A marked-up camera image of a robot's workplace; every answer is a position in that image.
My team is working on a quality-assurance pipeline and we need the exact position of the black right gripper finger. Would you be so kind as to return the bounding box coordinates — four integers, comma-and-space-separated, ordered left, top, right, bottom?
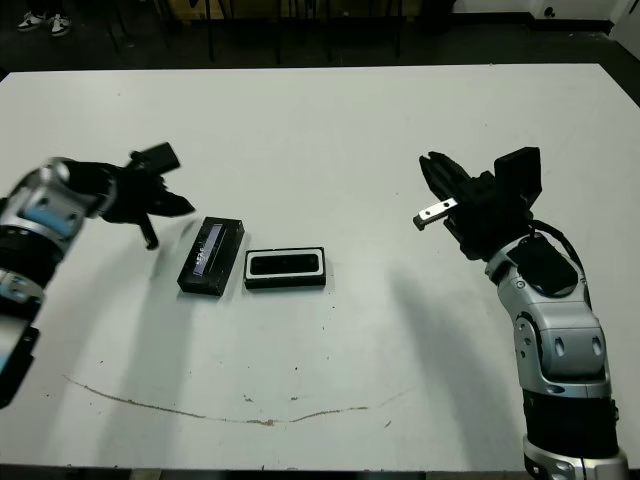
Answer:
429, 151, 472, 197
419, 155, 459, 203

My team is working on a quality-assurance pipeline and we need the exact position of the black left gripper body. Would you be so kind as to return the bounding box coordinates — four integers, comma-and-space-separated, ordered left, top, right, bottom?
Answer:
96, 159, 169, 252

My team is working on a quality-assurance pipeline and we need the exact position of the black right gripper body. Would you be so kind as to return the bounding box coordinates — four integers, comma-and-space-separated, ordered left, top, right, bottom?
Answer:
412, 169, 534, 262

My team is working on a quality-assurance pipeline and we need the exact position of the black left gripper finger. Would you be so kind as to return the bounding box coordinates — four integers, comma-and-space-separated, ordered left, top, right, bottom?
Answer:
161, 189, 197, 212
151, 201, 194, 218

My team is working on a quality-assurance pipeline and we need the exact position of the black printed box lid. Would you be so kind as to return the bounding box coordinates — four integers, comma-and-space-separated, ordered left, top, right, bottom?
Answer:
176, 215, 247, 299

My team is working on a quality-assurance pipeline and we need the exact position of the black slim camera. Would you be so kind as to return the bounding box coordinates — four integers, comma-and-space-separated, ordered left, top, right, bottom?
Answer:
251, 253, 321, 276

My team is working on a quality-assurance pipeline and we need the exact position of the black box base white insert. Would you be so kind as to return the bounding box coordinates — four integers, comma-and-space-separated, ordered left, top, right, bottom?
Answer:
244, 246, 329, 292

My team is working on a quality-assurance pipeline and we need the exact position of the black padded chair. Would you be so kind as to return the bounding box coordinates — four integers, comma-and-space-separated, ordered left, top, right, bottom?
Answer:
324, 0, 404, 64

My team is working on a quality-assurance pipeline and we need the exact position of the black waste bin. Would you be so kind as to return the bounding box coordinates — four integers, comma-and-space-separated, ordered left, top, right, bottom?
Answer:
417, 0, 456, 36

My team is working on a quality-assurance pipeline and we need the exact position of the black mesh-back chair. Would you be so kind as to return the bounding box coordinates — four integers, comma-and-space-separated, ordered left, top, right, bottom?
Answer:
204, 0, 281, 66

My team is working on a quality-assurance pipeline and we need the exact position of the pair of white sneakers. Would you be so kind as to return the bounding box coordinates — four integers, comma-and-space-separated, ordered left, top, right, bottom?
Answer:
17, 12, 71, 39

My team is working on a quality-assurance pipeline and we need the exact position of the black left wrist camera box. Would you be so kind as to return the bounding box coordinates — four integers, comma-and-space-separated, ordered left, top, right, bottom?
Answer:
129, 142, 182, 175

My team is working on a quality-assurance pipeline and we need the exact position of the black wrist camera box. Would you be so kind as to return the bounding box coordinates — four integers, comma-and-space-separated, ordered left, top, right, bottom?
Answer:
129, 142, 182, 175
492, 146, 543, 211

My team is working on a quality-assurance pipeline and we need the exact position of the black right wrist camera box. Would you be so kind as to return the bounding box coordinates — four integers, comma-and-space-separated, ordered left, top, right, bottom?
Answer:
492, 146, 543, 211

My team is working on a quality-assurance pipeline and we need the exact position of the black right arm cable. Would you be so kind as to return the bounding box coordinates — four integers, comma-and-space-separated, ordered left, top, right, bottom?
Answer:
529, 222, 587, 282

